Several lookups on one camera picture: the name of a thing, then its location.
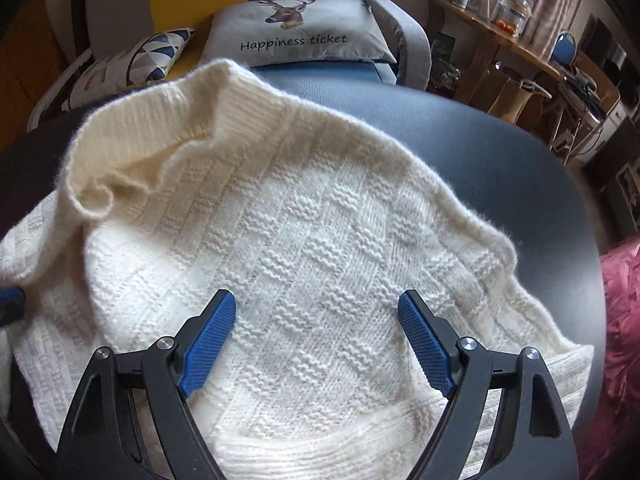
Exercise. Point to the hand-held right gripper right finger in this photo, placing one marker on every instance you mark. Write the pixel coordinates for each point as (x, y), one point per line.
(427, 345)

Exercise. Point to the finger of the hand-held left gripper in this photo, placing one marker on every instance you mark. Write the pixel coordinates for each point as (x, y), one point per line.
(10, 305)

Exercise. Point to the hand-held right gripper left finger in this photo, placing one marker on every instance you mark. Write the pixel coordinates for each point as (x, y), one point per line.
(207, 345)

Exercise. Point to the cream knit sweater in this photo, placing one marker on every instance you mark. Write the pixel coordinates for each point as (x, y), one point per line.
(300, 235)

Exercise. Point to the red ruffled quilt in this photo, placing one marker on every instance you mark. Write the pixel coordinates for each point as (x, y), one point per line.
(620, 335)

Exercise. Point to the brown paper bag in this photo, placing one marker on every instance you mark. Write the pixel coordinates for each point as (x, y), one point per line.
(515, 97)

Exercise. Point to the white triangle pattern pillow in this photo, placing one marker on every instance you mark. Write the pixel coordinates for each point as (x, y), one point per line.
(130, 65)

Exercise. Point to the wooden desk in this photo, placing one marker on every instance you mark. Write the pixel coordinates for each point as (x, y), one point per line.
(500, 40)

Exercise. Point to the grey deer print pillow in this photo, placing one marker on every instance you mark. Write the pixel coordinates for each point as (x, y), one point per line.
(300, 35)

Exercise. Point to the clear plastic jar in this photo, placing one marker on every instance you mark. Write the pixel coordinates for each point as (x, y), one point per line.
(512, 7)

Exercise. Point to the black television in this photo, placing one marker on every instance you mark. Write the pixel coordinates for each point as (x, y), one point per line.
(600, 40)

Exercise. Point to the pink patterned curtain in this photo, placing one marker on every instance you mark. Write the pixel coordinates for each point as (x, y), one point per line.
(550, 0)

